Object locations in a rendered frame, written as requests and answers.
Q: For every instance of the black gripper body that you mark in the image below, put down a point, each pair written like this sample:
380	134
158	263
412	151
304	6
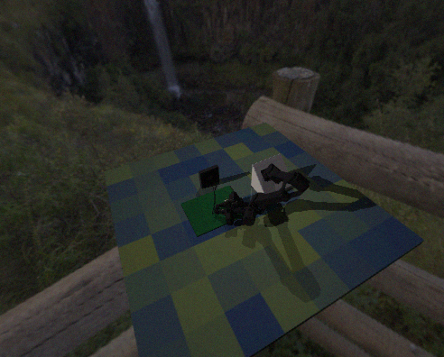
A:
240	210

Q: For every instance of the green circuit board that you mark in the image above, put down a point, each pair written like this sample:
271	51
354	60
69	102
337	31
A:
199	211

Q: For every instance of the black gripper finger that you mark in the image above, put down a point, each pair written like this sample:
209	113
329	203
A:
225	204
222	211

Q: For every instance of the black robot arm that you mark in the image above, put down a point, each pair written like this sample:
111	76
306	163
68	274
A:
262	200

